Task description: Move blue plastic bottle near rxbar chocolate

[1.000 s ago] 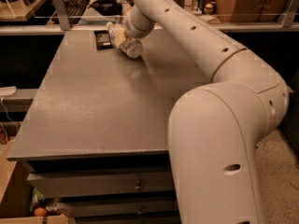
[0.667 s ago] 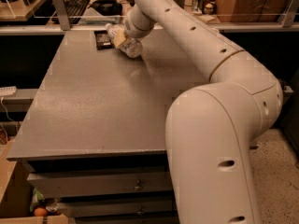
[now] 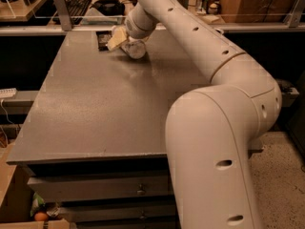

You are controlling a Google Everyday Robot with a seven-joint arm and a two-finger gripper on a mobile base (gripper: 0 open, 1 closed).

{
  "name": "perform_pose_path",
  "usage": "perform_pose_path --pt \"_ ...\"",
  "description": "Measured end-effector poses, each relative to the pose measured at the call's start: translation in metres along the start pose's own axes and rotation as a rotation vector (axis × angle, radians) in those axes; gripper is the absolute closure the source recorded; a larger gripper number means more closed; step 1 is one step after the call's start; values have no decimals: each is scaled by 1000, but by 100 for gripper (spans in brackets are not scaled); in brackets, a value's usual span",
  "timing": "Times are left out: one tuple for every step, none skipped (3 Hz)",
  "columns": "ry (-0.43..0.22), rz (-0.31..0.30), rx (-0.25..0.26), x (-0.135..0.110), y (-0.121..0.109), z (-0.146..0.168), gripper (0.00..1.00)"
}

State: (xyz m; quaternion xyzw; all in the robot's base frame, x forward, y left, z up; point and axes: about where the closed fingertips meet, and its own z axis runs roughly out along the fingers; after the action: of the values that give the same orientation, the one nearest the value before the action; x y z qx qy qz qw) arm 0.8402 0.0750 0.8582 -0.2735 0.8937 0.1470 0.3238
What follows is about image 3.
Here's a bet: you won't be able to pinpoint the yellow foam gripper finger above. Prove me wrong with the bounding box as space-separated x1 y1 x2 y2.
107 27 129 51

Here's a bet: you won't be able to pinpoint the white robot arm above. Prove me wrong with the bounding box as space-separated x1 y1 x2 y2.
108 0 282 229

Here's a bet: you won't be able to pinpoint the black headphones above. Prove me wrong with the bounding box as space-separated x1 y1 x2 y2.
91 0 125 16

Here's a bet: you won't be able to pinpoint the black keyboard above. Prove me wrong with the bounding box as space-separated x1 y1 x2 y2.
55 0 92 25

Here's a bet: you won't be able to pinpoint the small jar on desk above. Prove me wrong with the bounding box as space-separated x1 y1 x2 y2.
208 3 219 15

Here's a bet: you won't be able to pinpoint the grey drawer cabinet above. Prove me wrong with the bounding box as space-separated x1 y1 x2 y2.
9 31 207 229

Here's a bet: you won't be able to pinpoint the white power strip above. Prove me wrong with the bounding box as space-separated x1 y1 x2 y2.
0 88 17 99

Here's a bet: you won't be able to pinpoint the top drawer knob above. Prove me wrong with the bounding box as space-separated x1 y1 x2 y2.
136 184 146 196

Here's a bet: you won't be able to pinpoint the drawer knob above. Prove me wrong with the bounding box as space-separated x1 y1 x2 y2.
139 211 148 220
136 184 146 196

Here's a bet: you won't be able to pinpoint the green snack bag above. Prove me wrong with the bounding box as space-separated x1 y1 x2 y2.
30 193 46 217

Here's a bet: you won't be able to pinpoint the cardboard box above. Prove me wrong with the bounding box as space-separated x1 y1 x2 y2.
0 144 70 229

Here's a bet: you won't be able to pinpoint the orange fruit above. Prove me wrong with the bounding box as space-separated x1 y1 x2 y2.
33 211 50 221

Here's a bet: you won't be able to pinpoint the left metal bracket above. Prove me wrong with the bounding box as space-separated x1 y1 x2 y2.
53 0 72 31

